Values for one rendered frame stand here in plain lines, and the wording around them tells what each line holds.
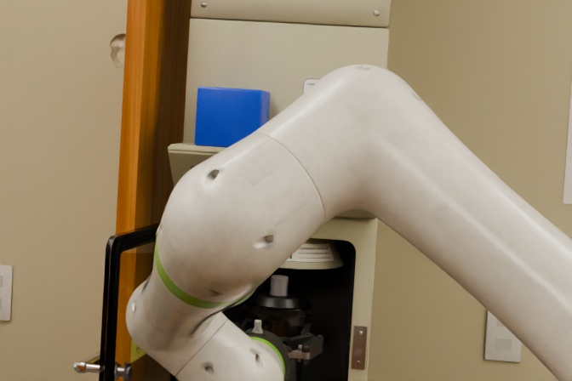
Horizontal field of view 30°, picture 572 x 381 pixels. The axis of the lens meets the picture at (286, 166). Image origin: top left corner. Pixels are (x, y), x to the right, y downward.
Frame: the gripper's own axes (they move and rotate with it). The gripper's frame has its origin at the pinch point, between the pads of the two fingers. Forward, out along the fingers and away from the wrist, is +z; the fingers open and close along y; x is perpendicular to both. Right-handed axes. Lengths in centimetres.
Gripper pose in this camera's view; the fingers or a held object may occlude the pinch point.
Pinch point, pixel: (275, 332)
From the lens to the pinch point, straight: 173.6
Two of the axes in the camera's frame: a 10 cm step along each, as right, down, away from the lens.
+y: -9.9, -0.7, 1.1
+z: 1.2, -0.4, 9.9
